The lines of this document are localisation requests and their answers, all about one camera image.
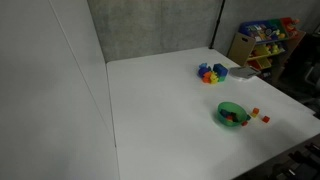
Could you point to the yellow cube block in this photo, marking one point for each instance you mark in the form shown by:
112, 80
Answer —
254, 115

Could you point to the green plastic bowl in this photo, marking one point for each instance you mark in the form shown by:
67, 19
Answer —
226, 123

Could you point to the dark office chair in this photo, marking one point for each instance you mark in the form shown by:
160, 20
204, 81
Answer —
311, 66

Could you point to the blue toy bin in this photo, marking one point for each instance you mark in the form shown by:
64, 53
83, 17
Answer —
258, 30

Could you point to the light blue toy piece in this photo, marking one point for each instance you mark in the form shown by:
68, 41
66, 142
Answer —
203, 65

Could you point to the orange toy piece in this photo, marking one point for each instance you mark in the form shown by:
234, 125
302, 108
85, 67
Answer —
206, 78

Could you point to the red toy bin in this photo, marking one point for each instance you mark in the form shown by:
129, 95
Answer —
288, 22

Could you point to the dark green cube block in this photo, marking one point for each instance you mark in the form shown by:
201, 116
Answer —
248, 117

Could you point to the green toy bin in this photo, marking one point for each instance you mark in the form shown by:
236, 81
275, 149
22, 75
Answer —
275, 24

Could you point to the grey metal mounting plate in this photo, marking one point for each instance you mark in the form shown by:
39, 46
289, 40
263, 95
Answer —
245, 72

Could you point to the black pole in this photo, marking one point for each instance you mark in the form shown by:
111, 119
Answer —
216, 25

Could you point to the yellow toy piece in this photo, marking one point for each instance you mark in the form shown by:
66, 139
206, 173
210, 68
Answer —
214, 78

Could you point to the orange cube block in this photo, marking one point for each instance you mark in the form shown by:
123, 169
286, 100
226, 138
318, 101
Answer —
255, 110

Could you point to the small red cube block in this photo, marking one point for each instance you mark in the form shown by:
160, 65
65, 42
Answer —
265, 119
244, 123

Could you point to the blue cube block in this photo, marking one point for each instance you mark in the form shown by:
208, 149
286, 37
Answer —
225, 113

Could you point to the large blue foam cube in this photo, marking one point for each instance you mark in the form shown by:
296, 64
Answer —
220, 69

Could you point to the purple toy piece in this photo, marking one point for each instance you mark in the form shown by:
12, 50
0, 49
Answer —
202, 71

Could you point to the wooden toy shelf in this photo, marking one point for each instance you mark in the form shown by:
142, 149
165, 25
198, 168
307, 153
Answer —
293, 43

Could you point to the green foam block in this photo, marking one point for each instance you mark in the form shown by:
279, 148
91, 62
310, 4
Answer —
222, 79

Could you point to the yellow toy bin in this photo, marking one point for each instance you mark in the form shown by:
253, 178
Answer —
265, 62
261, 50

